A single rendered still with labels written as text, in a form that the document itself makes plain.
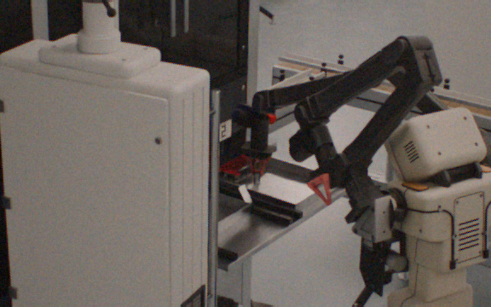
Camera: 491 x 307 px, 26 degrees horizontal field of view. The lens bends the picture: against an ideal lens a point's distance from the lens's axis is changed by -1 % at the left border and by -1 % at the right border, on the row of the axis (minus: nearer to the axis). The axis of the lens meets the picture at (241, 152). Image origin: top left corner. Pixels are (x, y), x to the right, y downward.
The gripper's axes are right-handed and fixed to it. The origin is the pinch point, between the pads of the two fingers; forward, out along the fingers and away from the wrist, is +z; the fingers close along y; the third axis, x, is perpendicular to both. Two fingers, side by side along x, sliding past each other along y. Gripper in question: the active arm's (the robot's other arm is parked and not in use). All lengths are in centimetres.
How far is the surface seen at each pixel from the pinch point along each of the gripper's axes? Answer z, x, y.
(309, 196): 0.3, 8.4, -20.2
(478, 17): -21, -147, -43
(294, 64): -2, -104, 24
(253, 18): -44, -21, 12
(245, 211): 1.8, 23.7, -5.1
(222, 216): 3.8, 26.3, 1.3
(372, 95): 1, -91, -14
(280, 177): 3.8, -7.9, -5.3
